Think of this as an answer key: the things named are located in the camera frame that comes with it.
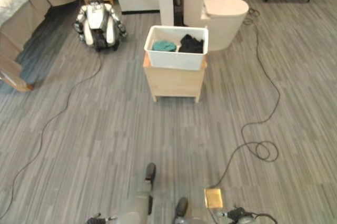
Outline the white plastic laundry basket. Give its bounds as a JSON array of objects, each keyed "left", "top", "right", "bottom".
[{"left": 143, "top": 25, "right": 210, "bottom": 72}]

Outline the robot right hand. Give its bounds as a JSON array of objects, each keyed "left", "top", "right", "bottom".
[{"left": 217, "top": 206, "right": 257, "bottom": 224}]

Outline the seated silver humanoid robot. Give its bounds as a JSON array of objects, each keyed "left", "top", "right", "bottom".
[{"left": 72, "top": 0, "right": 129, "bottom": 52}]

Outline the beige bed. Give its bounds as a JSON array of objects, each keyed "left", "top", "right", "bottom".
[{"left": 0, "top": 0, "right": 82, "bottom": 93}]

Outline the long black floor cable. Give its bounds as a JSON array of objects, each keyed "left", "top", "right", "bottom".
[{"left": 0, "top": 48, "right": 103, "bottom": 220}]

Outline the light wooden cabinet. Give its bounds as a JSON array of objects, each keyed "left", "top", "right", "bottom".
[{"left": 142, "top": 52, "right": 208, "bottom": 104}]

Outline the black cloth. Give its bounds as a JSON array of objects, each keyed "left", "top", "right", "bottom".
[{"left": 179, "top": 34, "right": 205, "bottom": 54}]

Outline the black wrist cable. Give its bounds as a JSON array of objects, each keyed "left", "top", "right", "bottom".
[{"left": 252, "top": 212, "right": 279, "bottom": 224}]

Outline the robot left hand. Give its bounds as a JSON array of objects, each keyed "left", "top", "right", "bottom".
[{"left": 84, "top": 212, "right": 118, "bottom": 224}]

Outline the white toilet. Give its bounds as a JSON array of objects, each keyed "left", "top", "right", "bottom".
[{"left": 181, "top": 0, "right": 250, "bottom": 52}]

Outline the teal cloth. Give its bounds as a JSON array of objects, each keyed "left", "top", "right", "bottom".
[{"left": 152, "top": 40, "right": 177, "bottom": 53}]

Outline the looped black floor cable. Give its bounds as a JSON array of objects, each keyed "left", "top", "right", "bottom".
[{"left": 210, "top": 0, "right": 281, "bottom": 188}]

